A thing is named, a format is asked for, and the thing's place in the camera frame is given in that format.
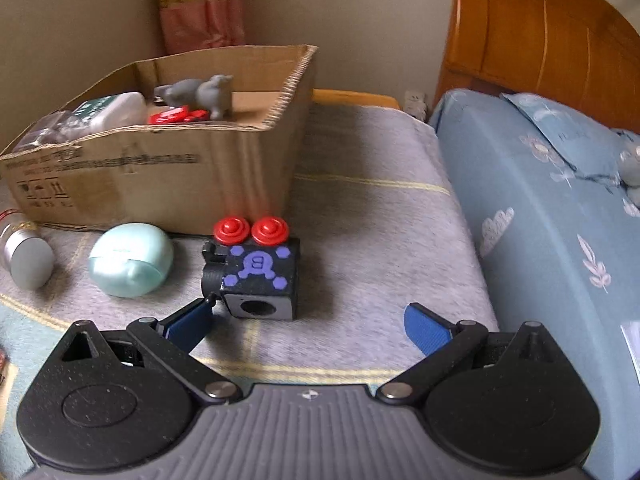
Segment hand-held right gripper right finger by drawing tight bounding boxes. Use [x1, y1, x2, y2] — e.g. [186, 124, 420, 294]
[375, 302, 568, 403]

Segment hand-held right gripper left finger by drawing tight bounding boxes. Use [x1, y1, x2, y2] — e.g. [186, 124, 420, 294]
[60, 297, 241, 403]

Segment black cube toy red buttons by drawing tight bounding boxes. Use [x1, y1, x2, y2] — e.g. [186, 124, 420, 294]
[201, 215, 301, 321]

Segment brown cardboard box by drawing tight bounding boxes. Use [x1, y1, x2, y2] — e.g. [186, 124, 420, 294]
[0, 44, 319, 233]

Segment red plastic toy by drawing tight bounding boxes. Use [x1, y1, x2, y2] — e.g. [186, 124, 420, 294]
[148, 105, 210, 125]

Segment white green-label cotton swab container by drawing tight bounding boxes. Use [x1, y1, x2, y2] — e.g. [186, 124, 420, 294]
[65, 91, 148, 133]

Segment grey animal toy figure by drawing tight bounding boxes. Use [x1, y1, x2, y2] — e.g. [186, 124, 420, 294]
[152, 74, 235, 121]

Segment plain clear plastic jar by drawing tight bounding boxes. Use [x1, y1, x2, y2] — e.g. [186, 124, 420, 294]
[17, 109, 101, 153]

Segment mint green oval case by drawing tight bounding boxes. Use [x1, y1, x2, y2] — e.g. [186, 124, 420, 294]
[88, 222, 175, 298]

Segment blue floral bed sheet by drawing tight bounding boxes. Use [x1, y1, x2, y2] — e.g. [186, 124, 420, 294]
[427, 89, 640, 480]

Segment checked patchwork blanket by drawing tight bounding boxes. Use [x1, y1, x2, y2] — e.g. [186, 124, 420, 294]
[0, 102, 501, 480]

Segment clear bottle with silver cap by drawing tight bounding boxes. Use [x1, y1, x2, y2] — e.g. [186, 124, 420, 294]
[0, 207, 56, 291]

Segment blue floral pillow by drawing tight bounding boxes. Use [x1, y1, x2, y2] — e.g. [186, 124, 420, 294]
[500, 92, 640, 196]

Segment wooden bedside table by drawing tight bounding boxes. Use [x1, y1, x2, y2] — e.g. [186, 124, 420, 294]
[312, 89, 402, 110]

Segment grey plush toy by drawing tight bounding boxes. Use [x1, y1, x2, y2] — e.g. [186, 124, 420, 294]
[617, 132, 640, 206]

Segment wooden bed headboard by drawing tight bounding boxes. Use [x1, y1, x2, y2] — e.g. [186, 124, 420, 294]
[436, 0, 640, 133]

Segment pink patterned curtain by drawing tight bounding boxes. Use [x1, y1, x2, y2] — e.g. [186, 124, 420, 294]
[154, 0, 247, 56]

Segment white wall socket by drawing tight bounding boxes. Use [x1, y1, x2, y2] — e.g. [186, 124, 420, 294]
[404, 91, 428, 121]

